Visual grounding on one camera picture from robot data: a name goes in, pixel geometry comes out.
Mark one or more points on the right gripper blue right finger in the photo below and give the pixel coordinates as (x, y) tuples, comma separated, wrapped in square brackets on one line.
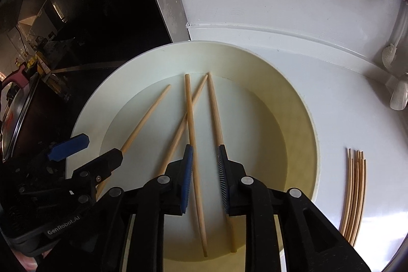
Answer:
[(228, 181)]

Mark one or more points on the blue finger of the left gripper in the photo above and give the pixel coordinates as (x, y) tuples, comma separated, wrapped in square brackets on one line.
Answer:
[(100, 168), (70, 147)]

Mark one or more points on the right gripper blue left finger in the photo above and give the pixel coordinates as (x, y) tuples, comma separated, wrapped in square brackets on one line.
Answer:
[(184, 178)]

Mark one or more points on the wooden chopstick two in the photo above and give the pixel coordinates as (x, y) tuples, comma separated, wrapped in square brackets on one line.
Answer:
[(180, 130)]

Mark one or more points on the wooden chopstick three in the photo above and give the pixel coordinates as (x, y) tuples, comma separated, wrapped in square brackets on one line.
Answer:
[(195, 168)]

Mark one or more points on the wooden chopstick one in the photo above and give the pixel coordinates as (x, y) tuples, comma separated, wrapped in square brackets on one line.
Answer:
[(138, 161)]

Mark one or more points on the wooden chopstick four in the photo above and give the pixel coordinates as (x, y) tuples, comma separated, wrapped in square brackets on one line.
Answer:
[(219, 141)]

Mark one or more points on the wooden chopstick seven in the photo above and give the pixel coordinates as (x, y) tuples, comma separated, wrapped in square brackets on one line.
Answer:
[(352, 213)]

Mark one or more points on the wooden chopstick nine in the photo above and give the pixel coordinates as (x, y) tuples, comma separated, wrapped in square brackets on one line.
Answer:
[(357, 155)]

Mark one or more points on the wooden chopstick ten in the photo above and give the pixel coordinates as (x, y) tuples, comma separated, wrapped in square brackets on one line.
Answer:
[(360, 199)]

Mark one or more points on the wooden chopstick five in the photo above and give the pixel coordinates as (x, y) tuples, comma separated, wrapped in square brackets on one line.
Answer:
[(348, 195)]

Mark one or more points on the wooden chopstick six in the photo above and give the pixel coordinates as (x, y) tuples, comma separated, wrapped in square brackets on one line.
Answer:
[(347, 233)]

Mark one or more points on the wooden chopstick eight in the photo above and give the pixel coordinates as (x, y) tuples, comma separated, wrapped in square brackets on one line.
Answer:
[(357, 184)]

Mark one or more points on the person's left hand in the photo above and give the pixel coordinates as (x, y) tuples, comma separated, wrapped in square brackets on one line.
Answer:
[(30, 263)]

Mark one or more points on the round white basin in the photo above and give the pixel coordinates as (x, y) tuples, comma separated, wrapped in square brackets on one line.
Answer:
[(161, 101)]

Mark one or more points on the steel spatula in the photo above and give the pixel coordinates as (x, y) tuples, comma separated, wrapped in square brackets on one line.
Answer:
[(399, 97)]

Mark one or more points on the white dish brush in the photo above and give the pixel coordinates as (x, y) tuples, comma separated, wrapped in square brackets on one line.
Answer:
[(389, 52)]

